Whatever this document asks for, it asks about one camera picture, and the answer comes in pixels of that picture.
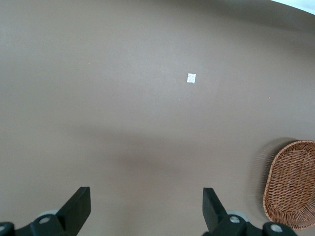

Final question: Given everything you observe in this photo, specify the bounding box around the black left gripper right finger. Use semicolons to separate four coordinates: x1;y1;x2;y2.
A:
202;187;299;236

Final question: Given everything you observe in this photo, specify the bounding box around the brown table cloth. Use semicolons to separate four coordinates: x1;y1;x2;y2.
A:
0;0;315;236

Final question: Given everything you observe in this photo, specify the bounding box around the brown wicker basket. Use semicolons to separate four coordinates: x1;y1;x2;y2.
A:
263;140;315;231

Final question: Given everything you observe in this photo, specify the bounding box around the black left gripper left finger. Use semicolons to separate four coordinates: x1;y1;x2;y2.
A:
0;186;92;236

